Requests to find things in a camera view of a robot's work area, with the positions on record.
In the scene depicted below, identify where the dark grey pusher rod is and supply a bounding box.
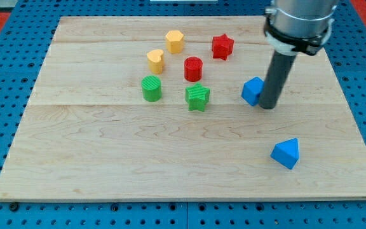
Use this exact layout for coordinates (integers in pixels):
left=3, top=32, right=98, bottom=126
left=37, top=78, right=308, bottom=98
left=259, top=51, right=296, bottom=109

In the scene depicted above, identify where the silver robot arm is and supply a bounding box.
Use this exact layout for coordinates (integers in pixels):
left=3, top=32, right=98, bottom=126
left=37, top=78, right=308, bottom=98
left=259, top=0, right=339, bottom=109

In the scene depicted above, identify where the blue cube block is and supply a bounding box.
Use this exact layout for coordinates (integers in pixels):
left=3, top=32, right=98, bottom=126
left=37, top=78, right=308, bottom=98
left=241, top=77, right=264, bottom=106

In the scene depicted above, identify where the blue triangle block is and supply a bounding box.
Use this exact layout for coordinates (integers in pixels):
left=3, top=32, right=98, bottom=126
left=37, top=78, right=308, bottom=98
left=270, top=138, right=299, bottom=170

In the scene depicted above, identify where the red star block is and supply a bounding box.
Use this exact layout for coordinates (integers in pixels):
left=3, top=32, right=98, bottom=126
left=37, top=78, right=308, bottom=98
left=212, top=34, right=234, bottom=60

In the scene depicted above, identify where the red cylinder block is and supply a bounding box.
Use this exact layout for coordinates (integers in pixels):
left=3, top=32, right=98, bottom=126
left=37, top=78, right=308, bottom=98
left=184, top=57, right=203, bottom=82

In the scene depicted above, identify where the green star block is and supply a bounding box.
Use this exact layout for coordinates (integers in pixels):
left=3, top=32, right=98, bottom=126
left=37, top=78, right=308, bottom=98
left=185, top=83, right=210, bottom=112

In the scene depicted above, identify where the yellow hexagon block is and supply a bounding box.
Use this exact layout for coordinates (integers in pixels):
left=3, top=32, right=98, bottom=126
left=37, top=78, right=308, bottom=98
left=165, top=30, right=184, bottom=54

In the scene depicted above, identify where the yellow heart block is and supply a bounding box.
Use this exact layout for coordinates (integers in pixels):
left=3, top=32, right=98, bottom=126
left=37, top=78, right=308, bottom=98
left=146, top=49, right=165, bottom=74

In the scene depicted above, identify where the green cylinder block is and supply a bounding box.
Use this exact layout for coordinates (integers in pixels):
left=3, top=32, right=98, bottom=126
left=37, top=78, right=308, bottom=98
left=141, top=75, right=162, bottom=102

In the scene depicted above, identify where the light wooden board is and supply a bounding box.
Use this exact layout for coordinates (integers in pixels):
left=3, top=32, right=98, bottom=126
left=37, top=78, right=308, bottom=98
left=0, top=16, right=366, bottom=202

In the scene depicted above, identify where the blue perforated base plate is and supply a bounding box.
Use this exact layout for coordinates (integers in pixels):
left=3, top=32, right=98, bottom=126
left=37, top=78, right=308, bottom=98
left=0, top=0, right=366, bottom=228

